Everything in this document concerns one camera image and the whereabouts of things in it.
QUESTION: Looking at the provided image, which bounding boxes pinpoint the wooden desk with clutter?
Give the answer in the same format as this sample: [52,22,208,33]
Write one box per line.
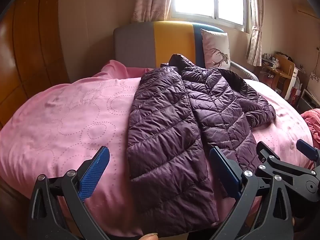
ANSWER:
[260,52,305,98]

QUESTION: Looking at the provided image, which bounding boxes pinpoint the white metal rail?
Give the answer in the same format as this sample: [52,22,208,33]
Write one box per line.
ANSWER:
[229,60,259,82]

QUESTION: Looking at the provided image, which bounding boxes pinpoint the white cardboard box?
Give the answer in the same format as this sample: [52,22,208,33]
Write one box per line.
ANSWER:
[287,67,301,101]

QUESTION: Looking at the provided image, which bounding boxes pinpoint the purple quilted down jacket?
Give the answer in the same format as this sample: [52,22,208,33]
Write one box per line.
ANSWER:
[126,53,277,237]

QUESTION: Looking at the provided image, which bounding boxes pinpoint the wooden wardrobe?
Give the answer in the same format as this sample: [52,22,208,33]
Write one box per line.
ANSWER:
[0,0,71,128]

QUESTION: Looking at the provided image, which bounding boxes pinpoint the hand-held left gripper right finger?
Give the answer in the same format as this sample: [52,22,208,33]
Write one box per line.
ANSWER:
[209,146,294,240]

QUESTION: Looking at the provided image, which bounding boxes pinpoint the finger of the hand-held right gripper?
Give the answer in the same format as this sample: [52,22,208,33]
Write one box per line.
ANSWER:
[296,139,320,167]
[255,141,317,181]

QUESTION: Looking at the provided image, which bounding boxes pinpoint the deer print pillow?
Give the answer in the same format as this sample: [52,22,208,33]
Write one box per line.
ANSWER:
[201,29,232,70]

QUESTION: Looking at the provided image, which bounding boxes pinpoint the pink bed blanket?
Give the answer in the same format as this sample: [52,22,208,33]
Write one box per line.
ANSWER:
[0,59,314,238]

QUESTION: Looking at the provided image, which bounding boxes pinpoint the pink patterned curtain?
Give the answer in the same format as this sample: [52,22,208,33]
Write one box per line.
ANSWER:
[130,0,173,23]
[246,0,265,67]

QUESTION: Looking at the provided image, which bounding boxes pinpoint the red ruffled cloth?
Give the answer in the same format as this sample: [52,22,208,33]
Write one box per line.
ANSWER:
[300,107,320,150]

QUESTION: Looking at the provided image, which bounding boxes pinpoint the grey yellow blue headboard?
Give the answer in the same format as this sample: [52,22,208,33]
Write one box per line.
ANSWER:
[113,21,225,69]

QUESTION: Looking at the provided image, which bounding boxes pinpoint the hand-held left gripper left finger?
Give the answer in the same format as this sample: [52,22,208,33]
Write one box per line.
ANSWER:
[27,145,111,240]

